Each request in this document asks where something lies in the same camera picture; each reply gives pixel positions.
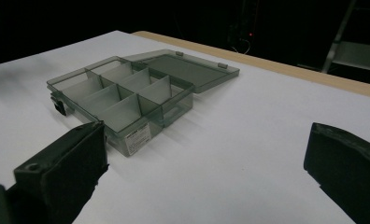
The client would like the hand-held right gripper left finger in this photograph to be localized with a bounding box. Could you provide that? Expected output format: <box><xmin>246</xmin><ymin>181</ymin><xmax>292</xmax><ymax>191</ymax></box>
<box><xmin>6</xmin><ymin>120</ymin><xmax>110</xmax><ymax>224</ymax></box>

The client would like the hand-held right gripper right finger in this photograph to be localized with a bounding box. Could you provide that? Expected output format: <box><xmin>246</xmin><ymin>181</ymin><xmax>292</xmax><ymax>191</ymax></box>
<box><xmin>303</xmin><ymin>121</ymin><xmax>370</xmax><ymax>224</ymax></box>

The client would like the clear grey compartment box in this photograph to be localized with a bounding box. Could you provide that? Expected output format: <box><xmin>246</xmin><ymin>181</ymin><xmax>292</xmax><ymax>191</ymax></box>
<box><xmin>46</xmin><ymin>49</ymin><xmax>241</xmax><ymax>158</ymax></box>

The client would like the metal stand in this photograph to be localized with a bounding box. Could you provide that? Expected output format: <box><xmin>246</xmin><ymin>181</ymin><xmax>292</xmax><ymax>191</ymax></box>
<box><xmin>320</xmin><ymin>0</ymin><xmax>370</xmax><ymax>75</ymax></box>

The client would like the dark device with red light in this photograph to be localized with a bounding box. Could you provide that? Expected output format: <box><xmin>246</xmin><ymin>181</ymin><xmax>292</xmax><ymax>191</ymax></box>
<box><xmin>226</xmin><ymin>0</ymin><xmax>262</xmax><ymax>48</ymax></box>

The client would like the white cable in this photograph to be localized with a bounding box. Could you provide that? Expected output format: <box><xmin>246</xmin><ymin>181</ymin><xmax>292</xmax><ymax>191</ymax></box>
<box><xmin>231</xmin><ymin>38</ymin><xmax>252</xmax><ymax>56</ymax></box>

